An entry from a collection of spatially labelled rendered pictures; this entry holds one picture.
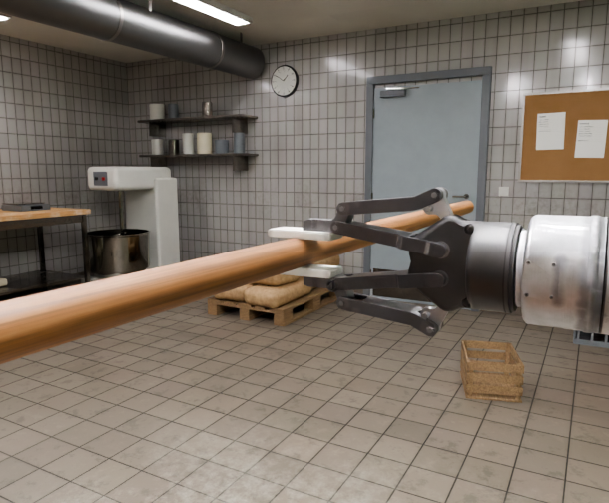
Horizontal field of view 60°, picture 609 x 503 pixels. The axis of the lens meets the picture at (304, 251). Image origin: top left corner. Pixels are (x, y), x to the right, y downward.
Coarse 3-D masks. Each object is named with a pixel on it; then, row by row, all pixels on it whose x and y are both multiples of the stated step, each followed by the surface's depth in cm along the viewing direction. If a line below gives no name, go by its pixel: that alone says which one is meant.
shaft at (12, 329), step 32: (384, 224) 70; (416, 224) 82; (224, 256) 41; (256, 256) 43; (288, 256) 48; (320, 256) 54; (64, 288) 29; (96, 288) 30; (128, 288) 32; (160, 288) 34; (192, 288) 36; (224, 288) 40; (0, 320) 25; (32, 320) 26; (64, 320) 27; (96, 320) 29; (128, 320) 32; (0, 352) 25; (32, 352) 27
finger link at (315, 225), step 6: (336, 216) 50; (342, 216) 49; (348, 216) 49; (306, 222) 51; (312, 222) 51; (318, 222) 51; (324, 222) 50; (330, 222) 50; (348, 222) 50; (306, 228) 51; (312, 228) 51; (318, 228) 51; (324, 228) 50
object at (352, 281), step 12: (348, 276) 50; (360, 276) 49; (372, 276) 48; (384, 276) 48; (396, 276) 47; (408, 276) 46; (420, 276) 45; (432, 276) 45; (444, 276) 44; (336, 288) 50; (348, 288) 49; (360, 288) 49; (372, 288) 48
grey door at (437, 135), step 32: (416, 96) 482; (448, 96) 469; (480, 96) 456; (384, 128) 501; (416, 128) 486; (448, 128) 472; (480, 128) 458; (384, 160) 505; (416, 160) 490; (448, 160) 476; (480, 160) 461; (384, 192) 510; (416, 192) 494; (448, 192) 480; (480, 192) 465; (384, 256) 518; (384, 288) 523
